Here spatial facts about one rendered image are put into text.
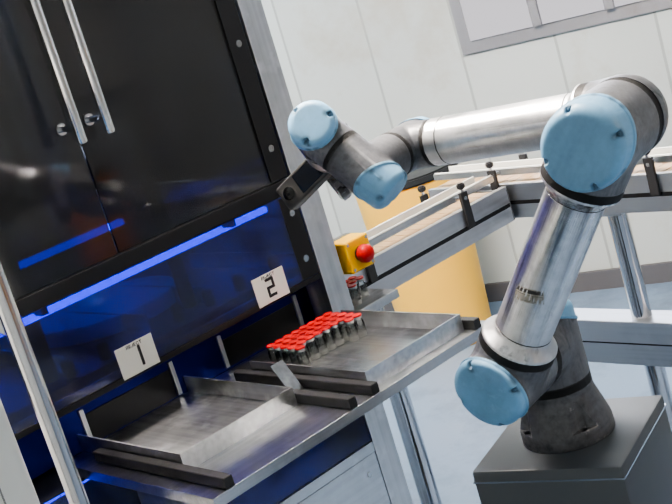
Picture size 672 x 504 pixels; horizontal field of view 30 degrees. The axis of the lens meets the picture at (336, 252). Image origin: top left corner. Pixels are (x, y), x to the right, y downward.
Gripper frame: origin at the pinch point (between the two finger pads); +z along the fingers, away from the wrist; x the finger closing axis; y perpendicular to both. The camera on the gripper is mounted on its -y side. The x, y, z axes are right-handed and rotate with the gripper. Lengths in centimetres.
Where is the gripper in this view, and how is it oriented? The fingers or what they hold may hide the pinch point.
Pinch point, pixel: (337, 188)
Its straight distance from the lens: 221.4
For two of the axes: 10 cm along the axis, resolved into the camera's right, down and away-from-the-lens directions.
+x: -5.9, -7.6, 2.6
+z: 1.7, 2.0, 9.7
